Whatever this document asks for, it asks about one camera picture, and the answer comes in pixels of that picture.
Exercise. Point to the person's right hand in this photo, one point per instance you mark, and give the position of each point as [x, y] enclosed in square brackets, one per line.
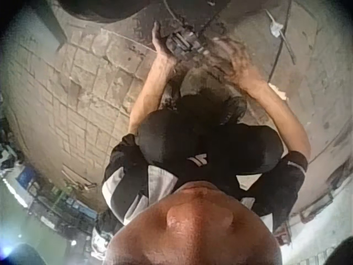
[234, 63]

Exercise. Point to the person's left hand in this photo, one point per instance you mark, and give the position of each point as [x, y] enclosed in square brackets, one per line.
[162, 47]

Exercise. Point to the grey metal machine part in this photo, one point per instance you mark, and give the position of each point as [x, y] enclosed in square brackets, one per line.
[184, 42]

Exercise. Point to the white crumpled rag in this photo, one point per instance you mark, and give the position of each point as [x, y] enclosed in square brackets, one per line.
[276, 29]

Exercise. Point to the black rubber tyre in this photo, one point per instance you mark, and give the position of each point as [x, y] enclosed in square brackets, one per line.
[104, 8]

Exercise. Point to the thin metal rod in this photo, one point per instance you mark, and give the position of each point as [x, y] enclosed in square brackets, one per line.
[286, 47]

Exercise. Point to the white paper scrap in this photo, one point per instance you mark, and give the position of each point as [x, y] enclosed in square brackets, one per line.
[278, 90]

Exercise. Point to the person's legs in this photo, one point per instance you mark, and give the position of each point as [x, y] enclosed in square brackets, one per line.
[209, 143]

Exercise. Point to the cluttered workshop shelf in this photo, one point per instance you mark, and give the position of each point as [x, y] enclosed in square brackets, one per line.
[41, 193]

